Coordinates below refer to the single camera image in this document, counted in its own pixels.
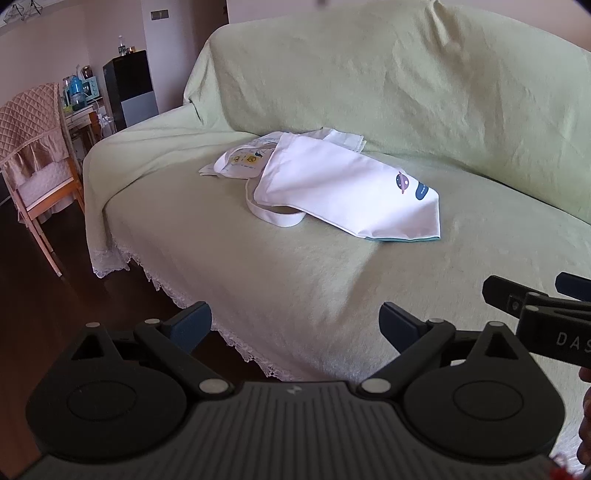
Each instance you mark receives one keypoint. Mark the black refrigerator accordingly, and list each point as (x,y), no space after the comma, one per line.
(131,87)

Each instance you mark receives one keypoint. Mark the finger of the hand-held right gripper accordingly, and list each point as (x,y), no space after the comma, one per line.
(577,286)
(501,293)

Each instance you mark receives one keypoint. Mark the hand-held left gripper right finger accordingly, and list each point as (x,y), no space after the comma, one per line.
(397,323)

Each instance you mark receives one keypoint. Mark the teal countertop oven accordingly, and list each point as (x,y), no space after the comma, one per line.
(91,87)

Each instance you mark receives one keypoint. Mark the blue water jar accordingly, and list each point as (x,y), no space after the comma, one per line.
(76,92)

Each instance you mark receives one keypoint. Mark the sofa with green cover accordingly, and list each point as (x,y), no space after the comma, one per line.
(323,286)

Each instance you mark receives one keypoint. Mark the wall switch panel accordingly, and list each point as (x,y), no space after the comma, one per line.
(159,15)

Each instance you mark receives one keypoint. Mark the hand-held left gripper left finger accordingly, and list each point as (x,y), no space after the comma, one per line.
(194,323)

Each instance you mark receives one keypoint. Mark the white side table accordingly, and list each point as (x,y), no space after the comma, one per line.
(85,122)

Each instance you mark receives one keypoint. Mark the white bag with yellow print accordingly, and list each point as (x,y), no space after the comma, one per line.
(235,164)

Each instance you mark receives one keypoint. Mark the clear plastic bottle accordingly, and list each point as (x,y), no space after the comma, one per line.
(122,46)

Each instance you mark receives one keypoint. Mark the chair with quilted cover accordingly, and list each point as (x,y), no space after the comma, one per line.
(32,138)

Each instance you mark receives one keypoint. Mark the white canvas shopping bag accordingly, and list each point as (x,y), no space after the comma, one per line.
(332,184)

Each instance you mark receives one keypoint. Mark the red yarn tassel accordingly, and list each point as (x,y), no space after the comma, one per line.
(568,468)

